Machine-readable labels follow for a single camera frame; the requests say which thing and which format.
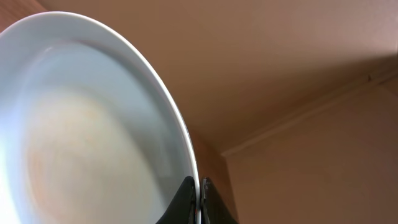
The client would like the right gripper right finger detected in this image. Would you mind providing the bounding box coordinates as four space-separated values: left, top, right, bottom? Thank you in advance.
200 177 238 224

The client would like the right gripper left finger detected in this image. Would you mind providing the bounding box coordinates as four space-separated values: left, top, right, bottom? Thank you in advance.
156 176 197 224

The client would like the white plate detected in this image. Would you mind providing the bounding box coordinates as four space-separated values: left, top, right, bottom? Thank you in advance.
1 12 201 223

